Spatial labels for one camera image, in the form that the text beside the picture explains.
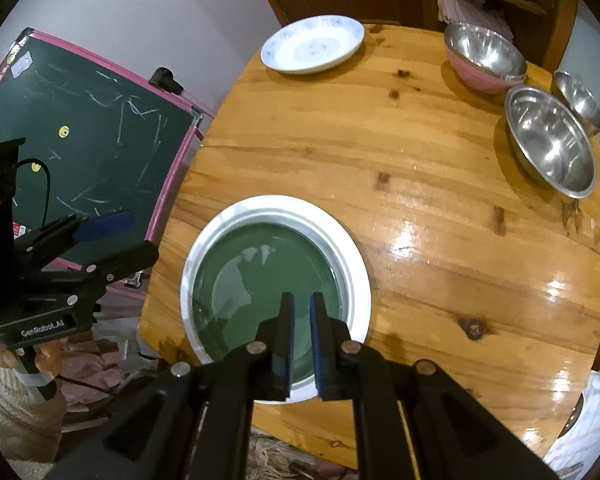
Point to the green chalkboard pink frame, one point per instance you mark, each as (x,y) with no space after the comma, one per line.
(99,139)

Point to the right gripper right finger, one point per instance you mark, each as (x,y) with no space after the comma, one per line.
(333,371)

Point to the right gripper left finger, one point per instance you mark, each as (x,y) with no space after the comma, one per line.
(273,366)

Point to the white blue patterned plate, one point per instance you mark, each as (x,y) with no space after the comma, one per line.
(313,44)

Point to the pink folded cloth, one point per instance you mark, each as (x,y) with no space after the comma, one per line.
(473,12)

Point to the wooden round table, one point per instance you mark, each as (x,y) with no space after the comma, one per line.
(472,264)

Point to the small steel bowl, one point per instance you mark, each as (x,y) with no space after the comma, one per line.
(570,90)

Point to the large steel bowl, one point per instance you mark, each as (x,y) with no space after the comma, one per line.
(549,142)

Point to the white knit left sleeve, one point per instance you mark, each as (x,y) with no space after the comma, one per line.
(30,432)

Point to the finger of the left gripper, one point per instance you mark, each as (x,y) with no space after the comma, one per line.
(50,242)
(101,273)

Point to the pink steel bowl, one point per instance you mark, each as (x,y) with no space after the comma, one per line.
(483,59)

